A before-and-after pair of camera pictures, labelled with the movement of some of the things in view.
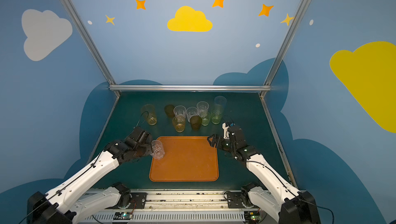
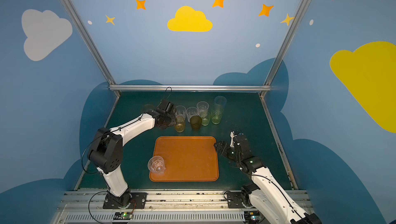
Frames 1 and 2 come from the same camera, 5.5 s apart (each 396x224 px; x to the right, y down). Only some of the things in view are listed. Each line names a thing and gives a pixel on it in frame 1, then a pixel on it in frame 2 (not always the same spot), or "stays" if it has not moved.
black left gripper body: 144,143 → 168,117
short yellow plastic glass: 179,121 stays
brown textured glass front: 196,122 stays
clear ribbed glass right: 202,107 stays
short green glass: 205,121 stays
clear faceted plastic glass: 157,150 → 155,164
